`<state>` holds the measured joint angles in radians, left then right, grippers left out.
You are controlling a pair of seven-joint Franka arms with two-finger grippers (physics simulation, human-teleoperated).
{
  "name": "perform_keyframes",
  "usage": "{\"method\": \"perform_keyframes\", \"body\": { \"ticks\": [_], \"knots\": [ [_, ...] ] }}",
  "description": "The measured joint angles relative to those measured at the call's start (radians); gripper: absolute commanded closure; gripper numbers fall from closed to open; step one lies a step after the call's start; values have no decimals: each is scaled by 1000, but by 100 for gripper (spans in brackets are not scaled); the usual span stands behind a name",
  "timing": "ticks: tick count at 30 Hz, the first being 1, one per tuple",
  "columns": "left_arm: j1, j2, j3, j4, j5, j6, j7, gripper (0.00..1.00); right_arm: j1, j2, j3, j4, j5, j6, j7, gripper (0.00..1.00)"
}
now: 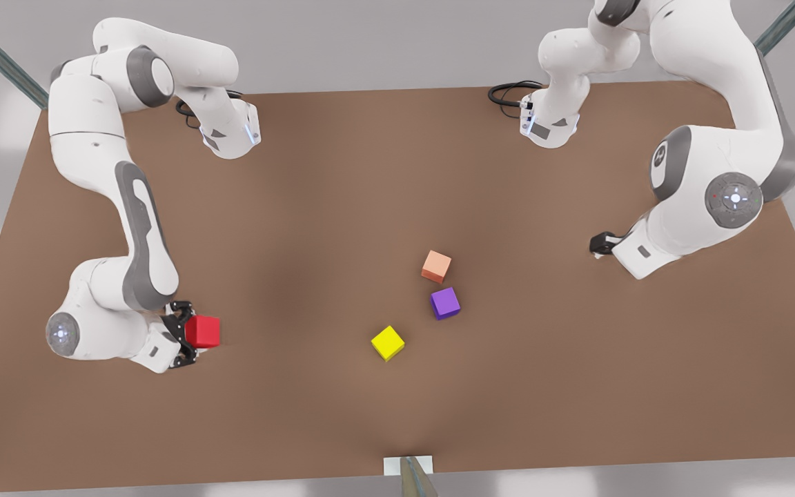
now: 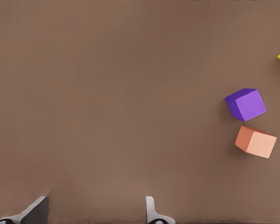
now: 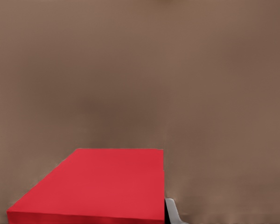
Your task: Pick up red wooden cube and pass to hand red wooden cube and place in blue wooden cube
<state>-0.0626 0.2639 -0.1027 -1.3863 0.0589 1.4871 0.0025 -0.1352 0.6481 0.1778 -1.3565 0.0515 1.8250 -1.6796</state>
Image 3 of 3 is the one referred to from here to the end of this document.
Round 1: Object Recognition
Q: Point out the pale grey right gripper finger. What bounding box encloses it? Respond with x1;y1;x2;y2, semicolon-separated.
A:
164;198;187;224

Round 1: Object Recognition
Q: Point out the red wooden cube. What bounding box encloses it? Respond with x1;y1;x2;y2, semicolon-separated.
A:
6;148;166;224

